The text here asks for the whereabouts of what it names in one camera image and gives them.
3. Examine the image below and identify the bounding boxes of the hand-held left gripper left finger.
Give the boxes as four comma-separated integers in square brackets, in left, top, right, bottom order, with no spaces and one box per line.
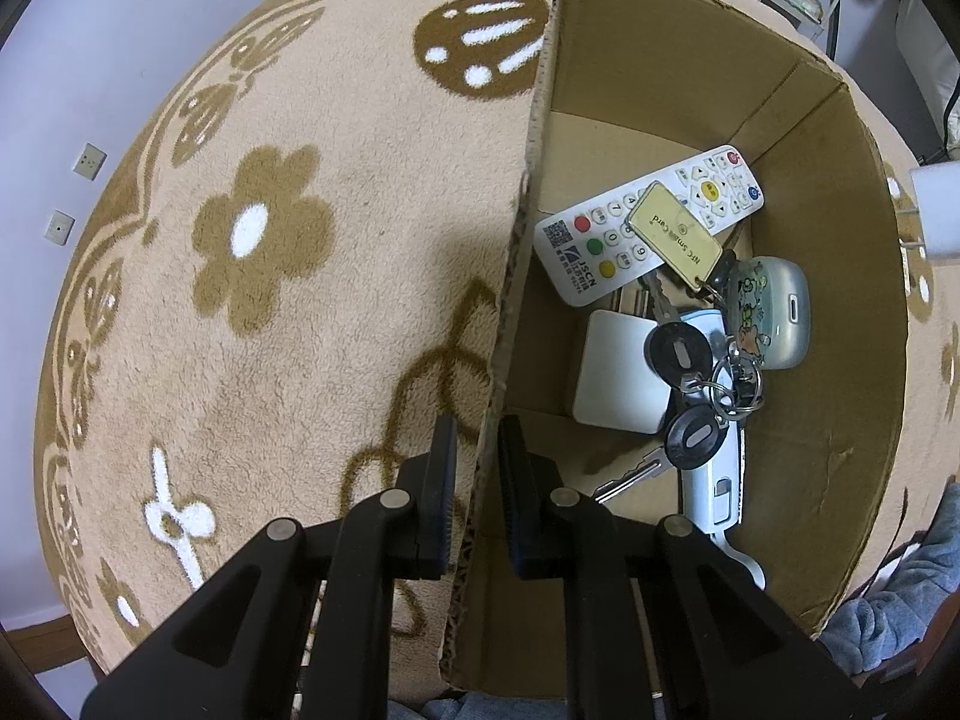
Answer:
[80,415,460,720]

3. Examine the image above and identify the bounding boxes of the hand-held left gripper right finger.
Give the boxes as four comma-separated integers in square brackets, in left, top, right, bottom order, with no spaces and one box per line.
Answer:
[497,415,875,720]

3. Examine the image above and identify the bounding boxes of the cardboard box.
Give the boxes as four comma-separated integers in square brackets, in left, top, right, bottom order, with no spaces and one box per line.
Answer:
[439,0,912,700]

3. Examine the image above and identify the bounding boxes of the long silver key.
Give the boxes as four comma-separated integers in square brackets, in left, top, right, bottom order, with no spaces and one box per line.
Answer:
[592,446,676,503]

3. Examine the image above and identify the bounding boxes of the white square charger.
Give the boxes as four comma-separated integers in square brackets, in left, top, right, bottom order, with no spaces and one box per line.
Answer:
[571,309,676,434]

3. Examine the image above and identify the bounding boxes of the round black key fob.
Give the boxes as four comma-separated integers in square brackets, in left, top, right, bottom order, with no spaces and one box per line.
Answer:
[645,321,713,391]
[664,405,725,470]

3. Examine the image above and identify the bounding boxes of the white and blue handheld device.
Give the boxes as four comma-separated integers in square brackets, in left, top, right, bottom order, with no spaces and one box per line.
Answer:
[670,307,767,590]

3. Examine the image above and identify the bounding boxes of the white remote control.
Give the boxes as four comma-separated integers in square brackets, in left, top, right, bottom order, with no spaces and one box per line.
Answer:
[534,144,766,308]

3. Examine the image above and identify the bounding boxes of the beige flower pattern blanket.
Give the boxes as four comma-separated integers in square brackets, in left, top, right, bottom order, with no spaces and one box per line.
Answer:
[30,0,960,700]

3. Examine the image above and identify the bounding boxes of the small silver keys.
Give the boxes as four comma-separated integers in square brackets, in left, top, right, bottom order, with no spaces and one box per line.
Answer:
[613,272,677,325]

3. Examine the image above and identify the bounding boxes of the yellow card key tag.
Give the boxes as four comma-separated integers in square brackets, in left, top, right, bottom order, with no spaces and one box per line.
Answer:
[624,180,725,290]

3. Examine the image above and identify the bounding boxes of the cartoon print earbuds case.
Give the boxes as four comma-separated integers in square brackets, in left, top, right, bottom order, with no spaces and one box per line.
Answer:
[722,259,811,370]

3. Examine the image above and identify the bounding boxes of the white metal rack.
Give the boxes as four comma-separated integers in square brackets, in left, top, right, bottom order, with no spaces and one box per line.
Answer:
[750,0,860,61]

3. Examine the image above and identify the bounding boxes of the metal key ring cluster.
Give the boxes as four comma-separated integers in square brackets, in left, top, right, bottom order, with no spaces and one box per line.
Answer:
[701,349,767,422]

